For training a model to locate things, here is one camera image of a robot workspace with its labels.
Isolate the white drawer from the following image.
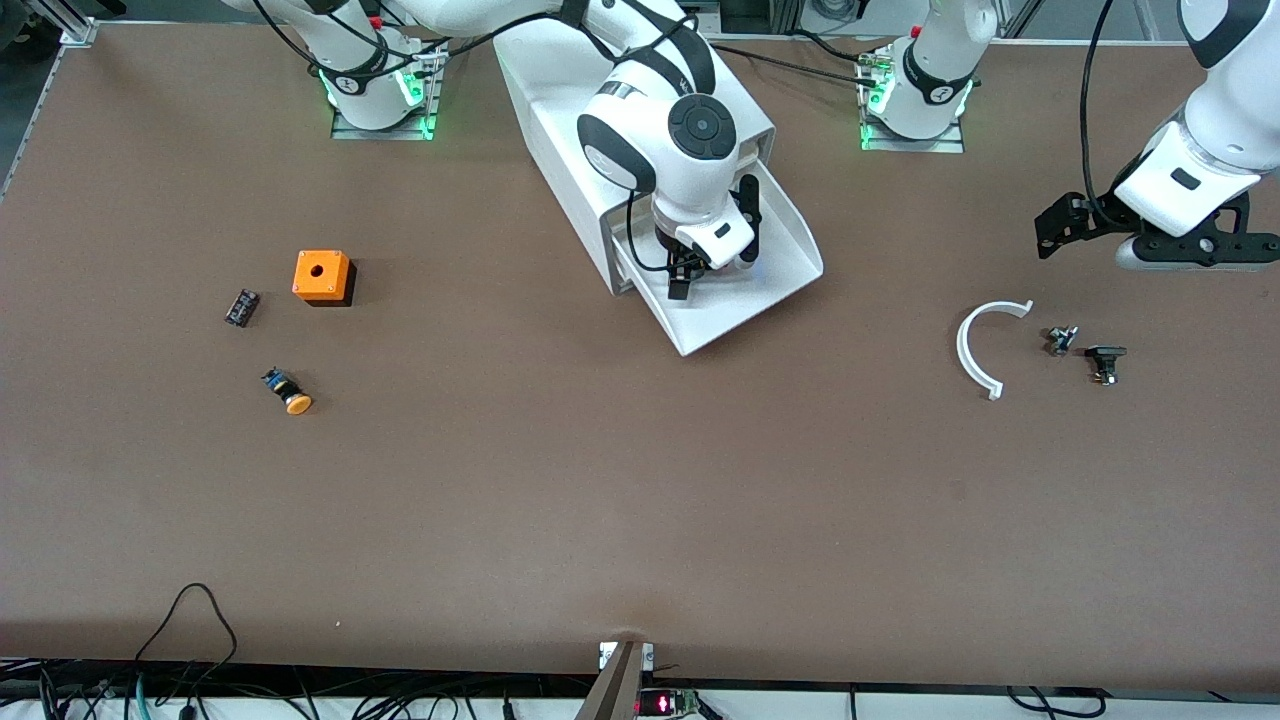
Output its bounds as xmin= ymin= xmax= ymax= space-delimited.
xmin=612 ymin=160 xmax=826 ymax=358

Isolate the orange push button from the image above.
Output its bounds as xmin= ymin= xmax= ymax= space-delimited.
xmin=261 ymin=367 xmax=314 ymax=416

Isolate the orange box with hole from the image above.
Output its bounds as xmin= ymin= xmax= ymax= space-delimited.
xmin=292 ymin=249 xmax=357 ymax=308

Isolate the device with red light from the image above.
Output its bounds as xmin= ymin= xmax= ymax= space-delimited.
xmin=636 ymin=688 xmax=707 ymax=720

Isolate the aluminium corner profile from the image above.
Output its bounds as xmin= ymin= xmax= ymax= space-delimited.
xmin=25 ymin=0 xmax=100 ymax=49

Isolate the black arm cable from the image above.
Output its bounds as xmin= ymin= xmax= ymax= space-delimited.
xmin=248 ymin=0 xmax=721 ymax=276
xmin=1078 ymin=0 xmax=1136 ymax=229

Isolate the black switch contact part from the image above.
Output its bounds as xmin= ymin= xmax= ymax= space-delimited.
xmin=1084 ymin=344 xmax=1129 ymax=388

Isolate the white half ring clamp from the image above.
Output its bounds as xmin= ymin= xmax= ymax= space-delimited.
xmin=955 ymin=299 xmax=1035 ymax=402

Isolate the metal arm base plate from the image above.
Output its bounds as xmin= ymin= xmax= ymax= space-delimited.
xmin=858 ymin=50 xmax=967 ymax=154
xmin=329 ymin=58 xmax=447 ymax=142

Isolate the aluminium table edge rail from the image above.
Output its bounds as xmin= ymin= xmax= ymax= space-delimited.
xmin=965 ymin=33 xmax=1196 ymax=49

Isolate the black table cable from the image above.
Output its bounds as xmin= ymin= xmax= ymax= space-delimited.
xmin=703 ymin=42 xmax=893 ymax=91

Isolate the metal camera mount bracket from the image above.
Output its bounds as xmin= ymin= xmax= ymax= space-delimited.
xmin=572 ymin=640 xmax=657 ymax=720

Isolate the black floor cable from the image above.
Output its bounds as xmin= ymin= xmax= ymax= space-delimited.
xmin=1004 ymin=685 xmax=1109 ymax=720

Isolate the black looped cable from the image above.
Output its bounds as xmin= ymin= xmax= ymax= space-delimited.
xmin=133 ymin=582 xmax=239 ymax=693

